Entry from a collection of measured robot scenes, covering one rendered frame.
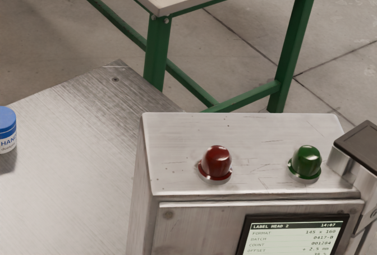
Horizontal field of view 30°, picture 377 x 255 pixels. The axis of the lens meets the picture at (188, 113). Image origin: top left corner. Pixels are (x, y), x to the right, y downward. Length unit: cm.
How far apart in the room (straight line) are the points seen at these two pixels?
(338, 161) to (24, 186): 93
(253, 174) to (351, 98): 264
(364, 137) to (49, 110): 108
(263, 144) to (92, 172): 89
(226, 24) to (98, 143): 203
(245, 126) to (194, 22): 285
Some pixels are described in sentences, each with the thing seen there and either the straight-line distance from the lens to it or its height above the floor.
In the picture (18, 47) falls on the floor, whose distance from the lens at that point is 316.
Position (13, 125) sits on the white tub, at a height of 89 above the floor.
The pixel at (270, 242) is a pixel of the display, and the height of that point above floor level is 143.
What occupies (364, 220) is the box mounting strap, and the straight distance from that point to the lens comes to 58.
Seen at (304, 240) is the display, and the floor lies 143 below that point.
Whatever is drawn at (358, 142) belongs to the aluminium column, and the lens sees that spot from 55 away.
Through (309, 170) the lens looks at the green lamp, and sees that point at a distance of 53.
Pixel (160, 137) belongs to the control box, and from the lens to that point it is 55.
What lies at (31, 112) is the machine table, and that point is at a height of 83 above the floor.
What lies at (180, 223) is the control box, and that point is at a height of 145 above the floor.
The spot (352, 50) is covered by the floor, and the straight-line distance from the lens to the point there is 348.
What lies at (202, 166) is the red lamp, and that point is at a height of 149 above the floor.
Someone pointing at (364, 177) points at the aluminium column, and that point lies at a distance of 54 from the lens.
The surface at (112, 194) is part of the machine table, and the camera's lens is 138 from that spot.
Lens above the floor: 185
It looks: 40 degrees down
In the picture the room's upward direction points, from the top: 9 degrees clockwise
